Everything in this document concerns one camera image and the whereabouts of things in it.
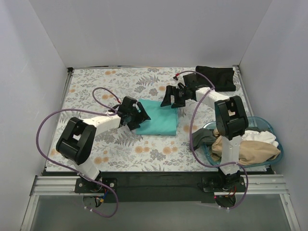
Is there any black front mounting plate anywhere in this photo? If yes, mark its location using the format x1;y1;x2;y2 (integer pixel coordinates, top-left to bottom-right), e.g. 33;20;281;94
74;171;248;204

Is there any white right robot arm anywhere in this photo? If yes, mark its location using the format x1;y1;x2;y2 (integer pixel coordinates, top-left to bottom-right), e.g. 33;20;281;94
161;71;248;191

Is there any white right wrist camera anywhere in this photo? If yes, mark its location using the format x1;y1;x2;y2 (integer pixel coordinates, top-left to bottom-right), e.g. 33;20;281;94
173;73;185;89

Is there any blue plastic laundry basket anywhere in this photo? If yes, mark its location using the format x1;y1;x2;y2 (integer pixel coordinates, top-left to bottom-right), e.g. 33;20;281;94
201;116;284;168

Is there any floral table cloth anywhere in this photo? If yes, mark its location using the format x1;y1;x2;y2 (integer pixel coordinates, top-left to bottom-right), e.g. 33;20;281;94
53;67;215;171

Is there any white t shirt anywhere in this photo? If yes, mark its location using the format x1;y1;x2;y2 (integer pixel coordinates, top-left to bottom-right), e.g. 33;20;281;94
242;130;279;147

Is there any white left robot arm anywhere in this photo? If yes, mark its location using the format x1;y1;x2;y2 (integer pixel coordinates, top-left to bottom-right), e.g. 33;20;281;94
56;96;151;193

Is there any beige t shirt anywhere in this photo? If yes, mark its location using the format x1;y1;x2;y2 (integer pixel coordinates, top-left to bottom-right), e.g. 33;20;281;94
210;128;282;167

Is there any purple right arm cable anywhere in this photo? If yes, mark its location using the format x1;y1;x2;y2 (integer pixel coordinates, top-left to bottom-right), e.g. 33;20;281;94
177;70;249;210

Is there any grey t shirt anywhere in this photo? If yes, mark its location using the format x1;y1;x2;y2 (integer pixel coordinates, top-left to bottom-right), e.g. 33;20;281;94
192;128;217;151

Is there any folded black t shirt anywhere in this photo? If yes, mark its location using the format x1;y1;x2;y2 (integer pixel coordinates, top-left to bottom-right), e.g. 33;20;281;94
195;66;236;92

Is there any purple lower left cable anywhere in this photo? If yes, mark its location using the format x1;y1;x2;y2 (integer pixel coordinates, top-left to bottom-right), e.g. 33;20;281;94
83;178;119;218

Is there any teal t shirt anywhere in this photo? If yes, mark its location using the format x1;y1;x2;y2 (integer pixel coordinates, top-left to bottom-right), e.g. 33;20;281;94
135;99;178;136

